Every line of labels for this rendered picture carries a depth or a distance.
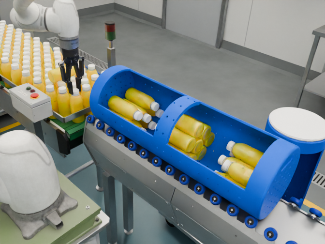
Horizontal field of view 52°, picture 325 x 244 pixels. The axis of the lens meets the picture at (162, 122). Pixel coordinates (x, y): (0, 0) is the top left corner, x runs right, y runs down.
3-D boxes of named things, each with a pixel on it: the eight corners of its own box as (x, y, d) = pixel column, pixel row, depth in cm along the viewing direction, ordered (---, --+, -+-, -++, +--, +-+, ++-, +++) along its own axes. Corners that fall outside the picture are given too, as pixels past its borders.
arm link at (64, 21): (83, 31, 152) (55, 29, 153) (80, -4, 144) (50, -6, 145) (76, 39, 144) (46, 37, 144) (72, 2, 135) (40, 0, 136)
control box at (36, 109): (34, 123, 153) (30, 104, 147) (12, 106, 163) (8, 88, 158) (53, 114, 159) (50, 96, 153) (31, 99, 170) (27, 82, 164)
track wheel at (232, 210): (240, 207, 117) (241, 207, 119) (229, 201, 120) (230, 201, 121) (234, 219, 118) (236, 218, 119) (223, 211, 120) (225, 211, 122)
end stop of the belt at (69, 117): (65, 123, 163) (65, 117, 161) (64, 122, 163) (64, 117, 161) (125, 95, 188) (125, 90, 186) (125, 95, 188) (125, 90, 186)
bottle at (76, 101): (86, 117, 176) (83, 90, 167) (81, 124, 171) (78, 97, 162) (75, 115, 177) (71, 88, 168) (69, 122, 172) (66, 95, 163)
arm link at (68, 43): (82, 35, 149) (83, 47, 152) (70, 29, 154) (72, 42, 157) (65, 39, 143) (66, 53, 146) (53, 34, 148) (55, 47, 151)
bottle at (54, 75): (51, 69, 164) (78, 61, 175) (45, 70, 169) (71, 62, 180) (56, 83, 166) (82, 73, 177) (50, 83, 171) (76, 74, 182)
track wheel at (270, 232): (279, 232, 109) (280, 232, 111) (267, 224, 112) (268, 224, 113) (273, 244, 109) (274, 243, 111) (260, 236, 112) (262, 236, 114)
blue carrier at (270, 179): (252, 236, 113) (269, 176, 96) (92, 129, 160) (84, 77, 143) (289, 190, 130) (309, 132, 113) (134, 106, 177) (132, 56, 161)
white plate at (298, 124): (257, 111, 162) (257, 114, 163) (295, 144, 141) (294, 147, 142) (302, 103, 171) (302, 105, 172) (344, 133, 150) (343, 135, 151)
